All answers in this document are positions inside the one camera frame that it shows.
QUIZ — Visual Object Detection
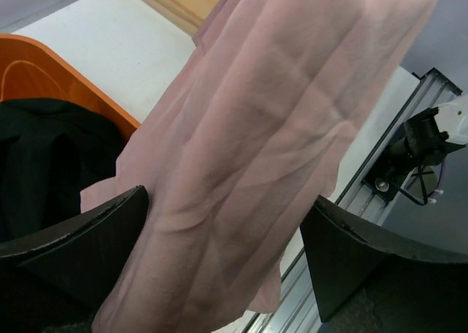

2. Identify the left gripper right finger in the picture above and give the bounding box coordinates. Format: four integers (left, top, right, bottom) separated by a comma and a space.
301, 197, 467, 333

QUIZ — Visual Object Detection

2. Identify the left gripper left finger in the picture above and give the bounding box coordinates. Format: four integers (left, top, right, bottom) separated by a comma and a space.
1, 186, 148, 332

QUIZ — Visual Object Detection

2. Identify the black pleated skirt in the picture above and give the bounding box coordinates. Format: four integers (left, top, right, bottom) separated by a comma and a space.
1, 98, 124, 242

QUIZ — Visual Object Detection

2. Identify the pink ruffled skirt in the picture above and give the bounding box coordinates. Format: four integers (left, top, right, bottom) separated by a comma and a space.
81, 0, 438, 332

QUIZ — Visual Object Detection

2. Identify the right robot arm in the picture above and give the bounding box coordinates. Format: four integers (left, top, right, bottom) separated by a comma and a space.
364, 95, 467, 206

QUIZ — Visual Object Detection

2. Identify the orange plastic basket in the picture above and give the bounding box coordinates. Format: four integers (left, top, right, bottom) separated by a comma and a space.
1, 34, 140, 140

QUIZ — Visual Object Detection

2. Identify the aluminium mounting rail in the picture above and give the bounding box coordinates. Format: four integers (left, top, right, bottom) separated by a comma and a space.
247, 69, 467, 332

